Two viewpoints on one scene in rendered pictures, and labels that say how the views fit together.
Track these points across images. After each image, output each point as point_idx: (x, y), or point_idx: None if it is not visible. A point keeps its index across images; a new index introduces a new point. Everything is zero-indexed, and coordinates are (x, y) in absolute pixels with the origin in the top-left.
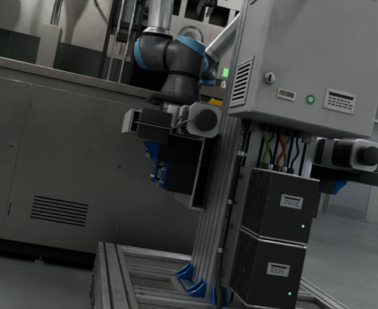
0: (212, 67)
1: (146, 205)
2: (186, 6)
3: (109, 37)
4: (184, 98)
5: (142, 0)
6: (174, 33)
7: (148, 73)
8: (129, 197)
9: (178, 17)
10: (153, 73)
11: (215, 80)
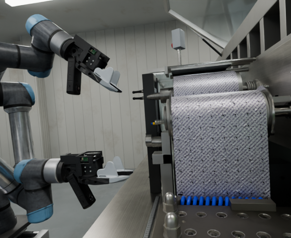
0: (15, 198)
1: None
2: (286, 11)
3: (159, 136)
4: None
5: (132, 99)
6: (278, 78)
7: (269, 157)
8: None
9: (280, 43)
10: (272, 157)
11: (28, 215)
